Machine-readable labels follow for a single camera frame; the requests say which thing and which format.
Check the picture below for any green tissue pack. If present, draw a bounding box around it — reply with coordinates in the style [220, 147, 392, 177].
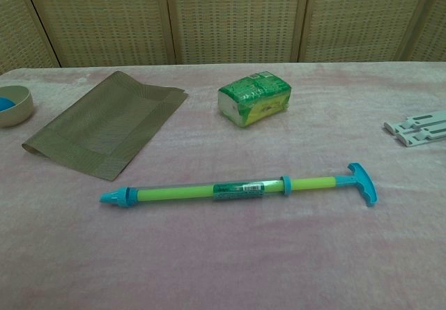
[217, 71, 292, 128]

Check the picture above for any pink fleece table cloth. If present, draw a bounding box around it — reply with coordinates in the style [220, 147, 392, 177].
[0, 61, 446, 310]

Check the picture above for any beige bowl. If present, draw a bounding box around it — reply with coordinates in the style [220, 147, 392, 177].
[0, 85, 35, 128]

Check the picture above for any brown woven placemat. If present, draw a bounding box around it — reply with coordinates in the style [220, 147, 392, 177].
[21, 70, 190, 181]

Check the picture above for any white plastic folding stand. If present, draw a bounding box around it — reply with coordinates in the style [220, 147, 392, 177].
[383, 108, 446, 148]

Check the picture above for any woven bamboo folding screen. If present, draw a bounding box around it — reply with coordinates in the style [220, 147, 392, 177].
[0, 0, 446, 76]

